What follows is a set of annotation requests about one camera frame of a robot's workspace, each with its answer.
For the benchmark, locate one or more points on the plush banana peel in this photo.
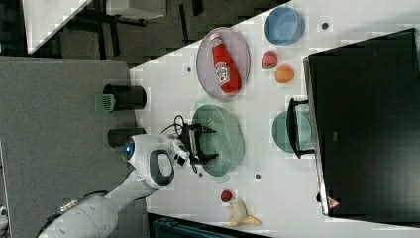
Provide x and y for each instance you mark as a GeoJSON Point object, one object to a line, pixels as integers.
{"type": "Point", "coordinates": [240, 215]}

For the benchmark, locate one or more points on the grey round plate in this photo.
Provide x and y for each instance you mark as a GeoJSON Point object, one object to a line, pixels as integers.
{"type": "Point", "coordinates": [238, 51]}

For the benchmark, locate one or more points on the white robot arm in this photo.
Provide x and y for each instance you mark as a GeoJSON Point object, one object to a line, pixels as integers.
{"type": "Point", "coordinates": [153, 158]}

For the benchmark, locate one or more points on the red plush strawberry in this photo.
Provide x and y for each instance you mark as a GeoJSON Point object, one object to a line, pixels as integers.
{"type": "Point", "coordinates": [269, 60]}

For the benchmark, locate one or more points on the small red ball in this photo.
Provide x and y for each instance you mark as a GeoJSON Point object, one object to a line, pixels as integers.
{"type": "Point", "coordinates": [226, 195]}

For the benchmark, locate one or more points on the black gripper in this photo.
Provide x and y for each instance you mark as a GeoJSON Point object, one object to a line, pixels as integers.
{"type": "Point", "coordinates": [190, 139]}

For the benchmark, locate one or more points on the green plastic strainer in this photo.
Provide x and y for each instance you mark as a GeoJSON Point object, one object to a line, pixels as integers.
{"type": "Point", "coordinates": [226, 141]}

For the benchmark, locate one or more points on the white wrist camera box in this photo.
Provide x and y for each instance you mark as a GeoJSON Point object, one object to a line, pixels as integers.
{"type": "Point", "coordinates": [178, 152]}

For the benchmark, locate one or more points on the green slotted spatula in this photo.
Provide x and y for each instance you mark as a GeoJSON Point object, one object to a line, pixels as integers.
{"type": "Point", "coordinates": [104, 102]}

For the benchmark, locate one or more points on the orange plush fruit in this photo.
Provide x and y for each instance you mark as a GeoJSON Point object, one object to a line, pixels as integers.
{"type": "Point", "coordinates": [284, 74]}

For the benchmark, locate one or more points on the red plush ketchup bottle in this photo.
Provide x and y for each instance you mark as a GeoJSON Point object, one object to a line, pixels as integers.
{"type": "Point", "coordinates": [226, 71]}

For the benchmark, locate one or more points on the blue plastic bowl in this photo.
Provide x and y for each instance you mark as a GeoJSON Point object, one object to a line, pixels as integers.
{"type": "Point", "coordinates": [284, 26]}

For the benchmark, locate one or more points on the black toaster oven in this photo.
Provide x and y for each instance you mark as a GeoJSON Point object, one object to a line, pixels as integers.
{"type": "Point", "coordinates": [364, 114]}

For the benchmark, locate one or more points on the green plastic cup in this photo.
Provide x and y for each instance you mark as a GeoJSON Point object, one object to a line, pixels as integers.
{"type": "Point", "coordinates": [280, 136]}

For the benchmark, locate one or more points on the black cylinder holder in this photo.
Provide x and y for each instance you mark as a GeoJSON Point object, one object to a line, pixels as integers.
{"type": "Point", "coordinates": [125, 97]}

